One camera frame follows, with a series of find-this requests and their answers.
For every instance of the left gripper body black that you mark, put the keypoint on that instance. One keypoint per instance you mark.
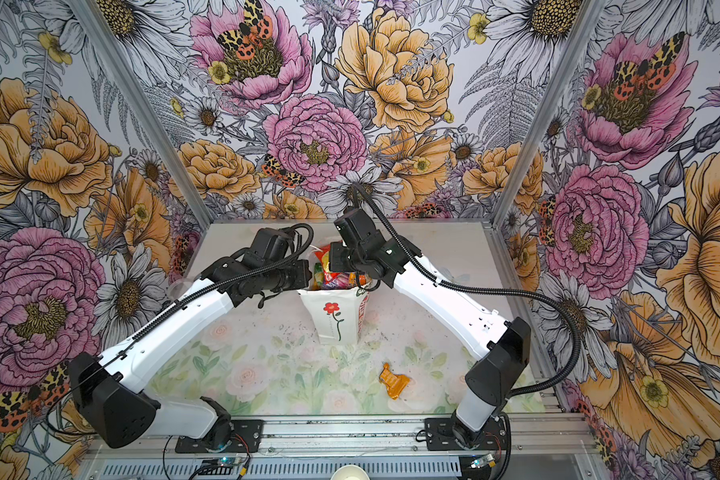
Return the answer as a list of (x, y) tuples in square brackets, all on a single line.
[(294, 278)]

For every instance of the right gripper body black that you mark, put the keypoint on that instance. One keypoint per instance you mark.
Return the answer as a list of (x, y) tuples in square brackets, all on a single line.
[(347, 259)]

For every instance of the orange mango snack bag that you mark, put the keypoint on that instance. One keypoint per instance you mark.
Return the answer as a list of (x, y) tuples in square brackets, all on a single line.
[(357, 279)]

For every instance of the white paper bag red flower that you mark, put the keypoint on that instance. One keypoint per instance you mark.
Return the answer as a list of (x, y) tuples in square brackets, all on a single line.
[(337, 311)]

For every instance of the orange twisted candy wrapper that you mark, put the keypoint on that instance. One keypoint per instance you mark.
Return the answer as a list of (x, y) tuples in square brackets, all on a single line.
[(395, 384)]

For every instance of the green Fox's candy bag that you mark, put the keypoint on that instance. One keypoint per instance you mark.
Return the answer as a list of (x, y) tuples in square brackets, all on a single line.
[(318, 278)]

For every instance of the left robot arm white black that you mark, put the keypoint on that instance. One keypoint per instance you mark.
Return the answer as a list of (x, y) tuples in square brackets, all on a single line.
[(110, 390)]

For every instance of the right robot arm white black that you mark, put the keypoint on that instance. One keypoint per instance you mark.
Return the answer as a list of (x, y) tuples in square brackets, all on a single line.
[(500, 347)]

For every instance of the white paper cup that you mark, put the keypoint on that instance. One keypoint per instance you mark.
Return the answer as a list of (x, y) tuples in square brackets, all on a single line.
[(350, 472)]

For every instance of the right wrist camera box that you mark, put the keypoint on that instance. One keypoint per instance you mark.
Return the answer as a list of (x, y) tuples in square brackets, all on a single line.
[(359, 232)]

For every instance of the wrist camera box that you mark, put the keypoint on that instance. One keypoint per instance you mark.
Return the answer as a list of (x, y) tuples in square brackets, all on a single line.
[(269, 246), (359, 232)]

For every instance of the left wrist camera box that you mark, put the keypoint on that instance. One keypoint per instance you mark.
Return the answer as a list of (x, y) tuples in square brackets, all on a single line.
[(269, 246)]

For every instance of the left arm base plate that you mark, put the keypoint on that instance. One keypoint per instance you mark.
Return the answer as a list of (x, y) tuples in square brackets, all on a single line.
[(230, 436)]

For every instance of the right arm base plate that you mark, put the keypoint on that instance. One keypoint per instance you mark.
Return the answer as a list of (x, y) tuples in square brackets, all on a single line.
[(448, 434)]

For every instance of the aluminium front rail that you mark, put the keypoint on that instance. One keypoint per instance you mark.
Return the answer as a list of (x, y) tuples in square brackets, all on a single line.
[(520, 446)]

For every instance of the left metal corner post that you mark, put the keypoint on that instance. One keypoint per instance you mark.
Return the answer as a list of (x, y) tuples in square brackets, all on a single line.
[(101, 38)]

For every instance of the metal corner post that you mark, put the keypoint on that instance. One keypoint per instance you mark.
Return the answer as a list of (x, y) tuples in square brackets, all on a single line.
[(101, 38), (581, 33)]

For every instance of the right metal corner post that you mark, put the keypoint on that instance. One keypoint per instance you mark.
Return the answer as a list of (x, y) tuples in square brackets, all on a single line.
[(581, 33)]

